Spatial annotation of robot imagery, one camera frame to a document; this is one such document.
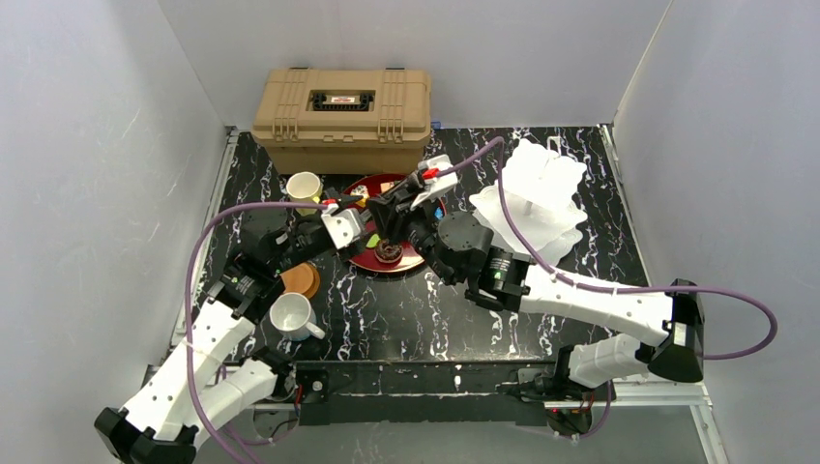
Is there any light wooden coaster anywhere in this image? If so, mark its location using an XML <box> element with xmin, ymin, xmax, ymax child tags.
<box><xmin>280</xmin><ymin>262</ymin><xmax>321</xmax><ymax>299</ymax></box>

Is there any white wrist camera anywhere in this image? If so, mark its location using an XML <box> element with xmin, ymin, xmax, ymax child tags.
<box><xmin>409</xmin><ymin>155</ymin><xmax>457</xmax><ymax>211</ymax></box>
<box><xmin>320</xmin><ymin>199</ymin><xmax>366</xmax><ymax>250</ymax></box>

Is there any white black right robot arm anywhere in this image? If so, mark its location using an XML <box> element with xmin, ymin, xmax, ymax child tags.
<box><xmin>366</xmin><ymin>193</ymin><xmax>704</xmax><ymax>391</ymax></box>

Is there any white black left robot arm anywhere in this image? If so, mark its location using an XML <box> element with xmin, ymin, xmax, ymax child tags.
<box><xmin>95</xmin><ymin>202</ymin><xmax>366</xmax><ymax>463</ymax></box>

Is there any yellow triangular cake slice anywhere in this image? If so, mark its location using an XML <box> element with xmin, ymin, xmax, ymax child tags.
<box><xmin>350</xmin><ymin>185</ymin><xmax>369</xmax><ymax>200</ymax></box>

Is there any green round macaron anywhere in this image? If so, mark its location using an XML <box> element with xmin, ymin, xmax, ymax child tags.
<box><xmin>366</xmin><ymin>233</ymin><xmax>381</xmax><ymax>249</ymax></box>

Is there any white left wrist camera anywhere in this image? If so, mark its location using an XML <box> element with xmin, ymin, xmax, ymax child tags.
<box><xmin>320</xmin><ymin>199</ymin><xmax>366</xmax><ymax>250</ymax></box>

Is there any white three-tier cake stand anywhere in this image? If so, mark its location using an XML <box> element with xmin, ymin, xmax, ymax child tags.
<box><xmin>502</xmin><ymin>139</ymin><xmax>588</xmax><ymax>266</ymax></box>

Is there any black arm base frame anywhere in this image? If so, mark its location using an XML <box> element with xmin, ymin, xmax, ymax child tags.
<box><xmin>233</xmin><ymin>358</ymin><xmax>616</xmax><ymax>437</ymax></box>

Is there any round red tray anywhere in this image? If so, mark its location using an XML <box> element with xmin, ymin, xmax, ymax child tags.
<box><xmin>343</xmin><ymin>173</ymin><xmax>425</xmax><ymax>274</ymax></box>

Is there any white mug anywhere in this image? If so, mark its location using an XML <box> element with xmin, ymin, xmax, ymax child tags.
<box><xmin>269</xmin><ymin>293</ymin><xmax>326</xmax><ymax>341</ymax></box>

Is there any tan plastic toolbox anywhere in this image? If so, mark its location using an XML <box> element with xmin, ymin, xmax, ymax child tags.
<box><xmin>250</xmin><ymin>68</ymin><xmax>432</xmax><ymax>175</ymax></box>

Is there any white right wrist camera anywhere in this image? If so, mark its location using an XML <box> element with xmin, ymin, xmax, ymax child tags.
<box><xmin>409</xmin><ymin>155</ymin><xmax>457</xmax><ymax>211</ymax></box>

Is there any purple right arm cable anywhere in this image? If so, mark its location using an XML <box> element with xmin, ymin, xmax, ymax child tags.
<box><xmin>423</xmin><ymin>135</ymin><xmax>779</xmax><ymax>362</ymax></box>

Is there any pale yellow mug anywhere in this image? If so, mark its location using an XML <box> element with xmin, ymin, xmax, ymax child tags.
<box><xmin>285</xmin><ymin>171</ymin><xmax>323</xmax><ymax>204</ymax></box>

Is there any chocolate donut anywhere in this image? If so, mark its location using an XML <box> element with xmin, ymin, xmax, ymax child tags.
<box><xmin>374</xmin><ymin>239</ymin><xmax>403</xmax><ymax>265</ymax></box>

